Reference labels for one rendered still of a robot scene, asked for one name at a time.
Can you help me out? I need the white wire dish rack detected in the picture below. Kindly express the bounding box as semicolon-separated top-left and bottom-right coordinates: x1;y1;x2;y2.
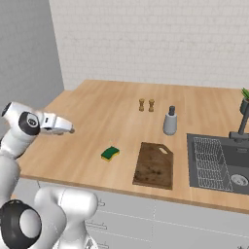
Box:
193;136;233;193

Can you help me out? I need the green and yellow sponge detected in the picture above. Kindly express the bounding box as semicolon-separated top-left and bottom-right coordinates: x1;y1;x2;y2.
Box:
100;146;121;162

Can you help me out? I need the grey soap dispenser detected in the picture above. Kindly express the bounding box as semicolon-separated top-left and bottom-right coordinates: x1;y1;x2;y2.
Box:
162;105;178;136

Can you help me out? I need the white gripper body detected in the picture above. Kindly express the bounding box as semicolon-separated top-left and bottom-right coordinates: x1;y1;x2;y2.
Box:
52;116;74;135

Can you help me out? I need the dark grey sink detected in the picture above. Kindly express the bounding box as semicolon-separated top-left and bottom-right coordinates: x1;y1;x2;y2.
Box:
186;132;249;196

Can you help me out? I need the white drawer front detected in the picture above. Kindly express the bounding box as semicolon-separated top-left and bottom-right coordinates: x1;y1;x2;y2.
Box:
38;181;156;222
85;209;154;249

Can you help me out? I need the green potted plant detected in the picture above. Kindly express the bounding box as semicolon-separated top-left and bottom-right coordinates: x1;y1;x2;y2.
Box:
239;87;249;115

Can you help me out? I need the dark wooden cutting board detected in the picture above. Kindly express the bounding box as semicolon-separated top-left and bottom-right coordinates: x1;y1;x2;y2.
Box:
131;141;174;191

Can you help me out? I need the dark grey tap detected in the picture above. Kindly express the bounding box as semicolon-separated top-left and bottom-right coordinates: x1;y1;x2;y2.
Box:
229;102;249;144

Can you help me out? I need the white cupboard front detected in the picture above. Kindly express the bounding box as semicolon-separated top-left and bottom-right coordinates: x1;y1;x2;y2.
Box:
151;198;249;249

